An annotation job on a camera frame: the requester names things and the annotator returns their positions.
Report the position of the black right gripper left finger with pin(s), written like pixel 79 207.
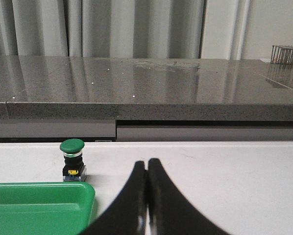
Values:
pixel 126 215

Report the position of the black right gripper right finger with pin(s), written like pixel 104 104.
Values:
pixel 170 213

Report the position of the green mushroom push button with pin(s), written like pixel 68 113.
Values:
pixel 74 169

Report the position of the green plastic tray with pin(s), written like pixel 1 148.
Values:
pixel 58 208

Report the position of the grey stone counter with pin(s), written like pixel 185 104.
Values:
pixel 50 99

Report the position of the grey pleated curtain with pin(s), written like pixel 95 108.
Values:
pixel 124 28

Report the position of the wire basket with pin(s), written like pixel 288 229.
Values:
pixel 281 54

